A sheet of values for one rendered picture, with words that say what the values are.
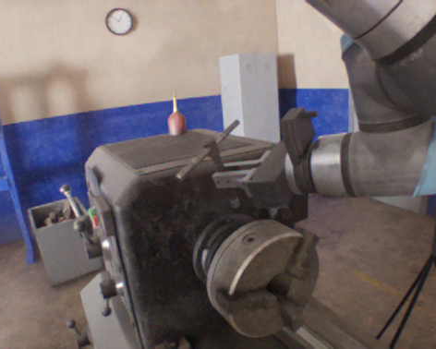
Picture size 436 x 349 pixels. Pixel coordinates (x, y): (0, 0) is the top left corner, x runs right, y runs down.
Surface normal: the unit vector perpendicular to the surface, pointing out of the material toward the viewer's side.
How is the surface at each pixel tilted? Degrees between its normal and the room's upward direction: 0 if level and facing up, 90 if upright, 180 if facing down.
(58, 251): 90
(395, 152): 97
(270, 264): 90
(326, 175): 94
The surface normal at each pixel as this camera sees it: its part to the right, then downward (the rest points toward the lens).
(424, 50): -0.37, 0.75
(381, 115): -0.68, 0.41
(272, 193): -0.52, 0.55
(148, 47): 0.49, 0.21
